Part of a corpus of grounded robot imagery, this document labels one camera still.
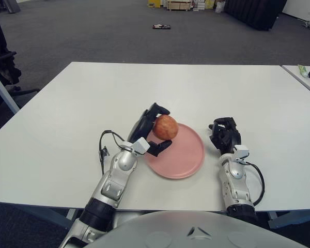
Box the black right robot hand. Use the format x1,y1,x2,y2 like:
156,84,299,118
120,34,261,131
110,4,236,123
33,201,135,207
208,117,242,156

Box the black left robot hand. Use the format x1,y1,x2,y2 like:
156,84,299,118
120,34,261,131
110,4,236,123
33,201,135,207
126,102,173,158

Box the red yellow apple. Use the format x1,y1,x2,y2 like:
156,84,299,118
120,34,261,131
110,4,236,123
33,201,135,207
152,115,178,140

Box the pink round plate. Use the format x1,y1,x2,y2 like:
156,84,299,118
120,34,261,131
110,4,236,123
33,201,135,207
144,122,206,180

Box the white right wrist module box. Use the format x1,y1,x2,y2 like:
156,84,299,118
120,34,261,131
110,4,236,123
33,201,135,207
233,144,250,159

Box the white wrist module box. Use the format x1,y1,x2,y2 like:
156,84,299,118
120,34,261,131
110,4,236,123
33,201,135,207
233,144,250,159
131,137,150,156

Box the white left wrist module box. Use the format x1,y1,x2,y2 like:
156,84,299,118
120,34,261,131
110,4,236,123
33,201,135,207
131,137,150,156

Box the grey robot torso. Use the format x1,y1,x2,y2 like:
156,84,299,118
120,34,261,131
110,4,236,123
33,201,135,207
84,210,310,248

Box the wooden crate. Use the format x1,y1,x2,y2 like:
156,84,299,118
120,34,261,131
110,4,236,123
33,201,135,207
166,0,193,11

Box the black curtain partition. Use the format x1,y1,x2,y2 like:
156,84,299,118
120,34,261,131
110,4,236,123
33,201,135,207
223,0,288,32

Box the stacked white cartons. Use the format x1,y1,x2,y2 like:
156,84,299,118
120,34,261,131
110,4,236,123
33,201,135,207
192,0,215,11

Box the white desk leg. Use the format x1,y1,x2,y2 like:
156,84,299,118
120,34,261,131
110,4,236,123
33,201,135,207
0,64,21,114

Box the black office chair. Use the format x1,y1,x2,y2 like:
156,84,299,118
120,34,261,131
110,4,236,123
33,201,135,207
0,9,39,106

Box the grey cabinet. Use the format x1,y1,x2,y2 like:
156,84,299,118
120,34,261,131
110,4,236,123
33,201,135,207
6,0,21,13

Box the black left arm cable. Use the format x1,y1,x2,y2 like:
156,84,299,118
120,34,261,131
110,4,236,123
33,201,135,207
98,130,135,176

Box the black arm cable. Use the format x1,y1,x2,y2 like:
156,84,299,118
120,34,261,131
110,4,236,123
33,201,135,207
245,161,265,206
98,130,135,176

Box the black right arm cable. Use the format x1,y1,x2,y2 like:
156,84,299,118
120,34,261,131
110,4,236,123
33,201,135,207
245,161,265,206

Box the grey table frame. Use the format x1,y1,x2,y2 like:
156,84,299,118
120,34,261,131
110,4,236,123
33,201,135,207
15,204,310,230

